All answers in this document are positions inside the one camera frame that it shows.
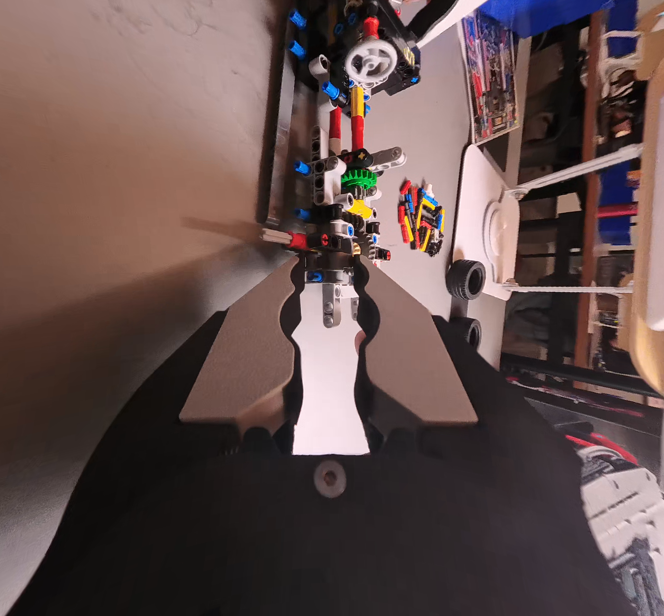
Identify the long grey flat bar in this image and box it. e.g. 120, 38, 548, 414
256, 19, 297, 228

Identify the white printed lego box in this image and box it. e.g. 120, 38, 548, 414
565, 432, 664, 616

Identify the white book stand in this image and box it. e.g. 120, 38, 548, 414
450, 143, 645, 301

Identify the colourful printed sheet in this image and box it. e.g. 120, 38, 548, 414
461, 10, 520, 145

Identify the lego technic model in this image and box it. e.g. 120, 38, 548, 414
261, 0, 422, 328

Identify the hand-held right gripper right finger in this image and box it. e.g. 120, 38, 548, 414
354, 257, 479, 443

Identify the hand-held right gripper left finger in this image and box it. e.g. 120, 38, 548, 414
179, 255, 303, 443

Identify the tan wooden chair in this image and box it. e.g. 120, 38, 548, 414
629, 16, 664, 393

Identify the black lego tyre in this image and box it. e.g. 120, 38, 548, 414
445, 258, 487, 300
455, 316, 483, 348

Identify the pile of small lego pieces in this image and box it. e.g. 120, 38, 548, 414
397, 178, 447, 259

